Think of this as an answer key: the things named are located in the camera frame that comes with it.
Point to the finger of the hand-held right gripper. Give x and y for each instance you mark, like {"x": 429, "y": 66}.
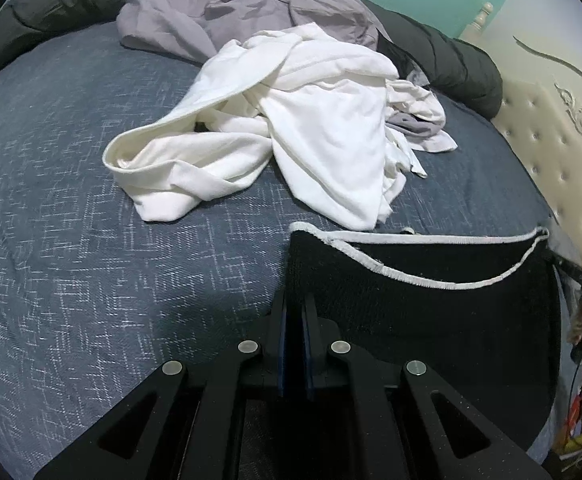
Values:
{"x": 571, "y": 266}

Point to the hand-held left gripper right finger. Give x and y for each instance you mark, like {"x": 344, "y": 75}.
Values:
{"x": 307, "y": 355}

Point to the cream tufted headboard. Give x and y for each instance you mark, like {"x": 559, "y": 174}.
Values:
{"x": 561, "y": 135}

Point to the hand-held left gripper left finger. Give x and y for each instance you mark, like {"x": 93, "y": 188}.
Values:
{"x": 282, "y": 355}

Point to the black sweater with white trim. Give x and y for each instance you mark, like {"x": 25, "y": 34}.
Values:
{"x": 446, "y": 320}

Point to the dark grey rolled duvet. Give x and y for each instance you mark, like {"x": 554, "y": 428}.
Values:
{"x": 451, "y": 65}

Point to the lilac grey jacket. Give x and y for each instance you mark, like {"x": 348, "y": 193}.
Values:
{"x": 231, "y": 5}

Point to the white long-sleeved garment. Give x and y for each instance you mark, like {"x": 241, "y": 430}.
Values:
{"x": 296, "y": 110}

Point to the colourful packaging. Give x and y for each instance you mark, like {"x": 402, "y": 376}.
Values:
{"x": 578, "y": 425}

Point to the blue-grey bed cover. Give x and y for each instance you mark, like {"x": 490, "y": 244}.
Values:
{"x": 96, "y": 260}

